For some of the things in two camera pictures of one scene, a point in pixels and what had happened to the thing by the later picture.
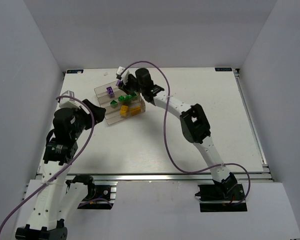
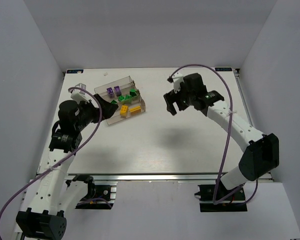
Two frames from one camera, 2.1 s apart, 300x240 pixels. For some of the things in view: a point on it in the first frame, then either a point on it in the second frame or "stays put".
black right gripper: x=129 y=85 to x=176 y=99
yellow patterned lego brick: x=124 y=110 stays put
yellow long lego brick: x=135 y=110 stays put
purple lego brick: x=110 y=91 stays put
